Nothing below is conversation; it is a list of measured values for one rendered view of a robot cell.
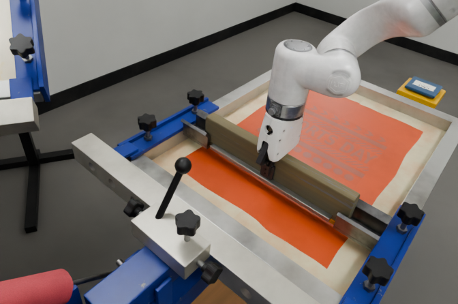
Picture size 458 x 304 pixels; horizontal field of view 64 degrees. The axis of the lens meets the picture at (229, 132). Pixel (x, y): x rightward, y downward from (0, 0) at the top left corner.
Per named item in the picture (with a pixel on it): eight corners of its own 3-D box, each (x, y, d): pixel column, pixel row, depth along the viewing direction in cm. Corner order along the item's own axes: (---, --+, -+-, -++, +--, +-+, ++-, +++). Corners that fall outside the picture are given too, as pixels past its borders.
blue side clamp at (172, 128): (205, 116, 108) (206, 96, 103) (218, 124, 105) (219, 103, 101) (119, 166, 88) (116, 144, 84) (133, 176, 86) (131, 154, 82)
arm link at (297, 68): (361, 44, 66) (369, 68, 59) (345, 95, 73) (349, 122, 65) (278, 32, 68) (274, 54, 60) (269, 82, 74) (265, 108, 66)
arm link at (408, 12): (452, 30, 55) (335, 109, 66) (429, 3, 65) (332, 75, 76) (420, -12, 52) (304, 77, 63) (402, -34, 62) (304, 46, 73)
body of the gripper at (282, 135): (287, 123, 67) (277, 168, 74) (315, 101, 73) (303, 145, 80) (254, 105, 70) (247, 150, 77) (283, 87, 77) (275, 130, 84)
